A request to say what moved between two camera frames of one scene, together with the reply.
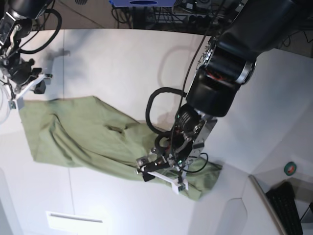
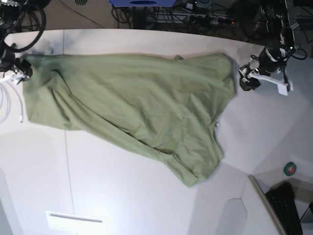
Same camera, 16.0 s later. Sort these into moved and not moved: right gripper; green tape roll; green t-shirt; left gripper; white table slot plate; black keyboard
Moved: right gripper; green t-shirt
Not moved: white table slot plate; black keyboard; green tape roll; left gripper
